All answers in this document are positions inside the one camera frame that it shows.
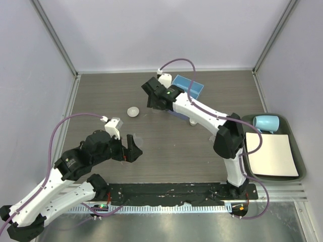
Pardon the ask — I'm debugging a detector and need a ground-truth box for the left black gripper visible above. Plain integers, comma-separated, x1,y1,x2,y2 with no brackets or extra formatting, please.
93,132,143,165

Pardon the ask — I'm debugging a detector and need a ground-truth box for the purple-blue plastic bin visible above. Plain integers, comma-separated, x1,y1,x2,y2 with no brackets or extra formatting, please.
168,110,189,120

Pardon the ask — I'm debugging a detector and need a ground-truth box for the white ceramic bowl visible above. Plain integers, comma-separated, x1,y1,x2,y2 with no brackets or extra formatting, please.
127,106,140,117

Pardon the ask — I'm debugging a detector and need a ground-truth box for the clear plastic tube rack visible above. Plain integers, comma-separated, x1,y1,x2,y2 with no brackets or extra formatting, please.
209,136,215,143

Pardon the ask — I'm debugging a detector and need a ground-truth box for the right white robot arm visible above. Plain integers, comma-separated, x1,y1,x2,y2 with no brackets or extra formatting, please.
141,77,248,199

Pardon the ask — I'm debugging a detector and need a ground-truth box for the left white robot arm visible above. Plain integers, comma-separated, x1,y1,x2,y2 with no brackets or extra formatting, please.
1,130,143,241

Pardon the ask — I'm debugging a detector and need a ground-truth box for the light blue right bin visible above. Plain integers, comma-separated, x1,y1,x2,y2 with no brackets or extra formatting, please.
172,75,204,100

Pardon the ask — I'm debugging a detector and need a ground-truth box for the small white crucible cup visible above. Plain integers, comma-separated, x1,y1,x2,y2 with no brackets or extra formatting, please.
189,119,197,126

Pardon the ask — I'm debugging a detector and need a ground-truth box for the dark green tray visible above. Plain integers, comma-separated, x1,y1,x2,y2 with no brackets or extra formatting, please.
238,112,307,181

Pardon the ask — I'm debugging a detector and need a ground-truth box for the light blue mug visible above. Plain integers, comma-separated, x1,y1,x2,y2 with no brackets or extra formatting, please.
252,115,280,134

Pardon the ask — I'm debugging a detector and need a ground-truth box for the white paper sheet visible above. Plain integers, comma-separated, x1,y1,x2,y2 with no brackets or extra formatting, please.
244,134,299,177

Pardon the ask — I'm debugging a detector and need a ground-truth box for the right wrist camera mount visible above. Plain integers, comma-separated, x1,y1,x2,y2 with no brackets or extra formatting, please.
156,69,173,88

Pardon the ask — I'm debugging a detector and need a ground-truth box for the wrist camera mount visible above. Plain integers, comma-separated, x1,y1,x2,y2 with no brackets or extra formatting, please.
156,69,173,88
100,116,123,140

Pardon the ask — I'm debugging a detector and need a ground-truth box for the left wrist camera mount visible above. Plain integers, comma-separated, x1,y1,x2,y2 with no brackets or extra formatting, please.
100,116,123,140

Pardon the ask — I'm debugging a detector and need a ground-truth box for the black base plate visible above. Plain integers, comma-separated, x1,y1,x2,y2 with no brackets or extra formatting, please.
90,183,258,207

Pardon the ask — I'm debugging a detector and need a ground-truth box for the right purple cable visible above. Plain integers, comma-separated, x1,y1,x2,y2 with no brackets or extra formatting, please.
158,58,271,220

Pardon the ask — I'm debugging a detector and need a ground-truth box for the purple cable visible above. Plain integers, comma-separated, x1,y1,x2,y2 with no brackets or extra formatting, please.
158,58,271,220
0,113,126,230

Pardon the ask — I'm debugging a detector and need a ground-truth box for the slotted cable duct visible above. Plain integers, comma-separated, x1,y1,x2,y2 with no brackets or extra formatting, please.
66,203,232,214

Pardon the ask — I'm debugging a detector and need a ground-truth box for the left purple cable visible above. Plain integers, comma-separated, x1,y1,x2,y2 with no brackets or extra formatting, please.
0,113,126,230

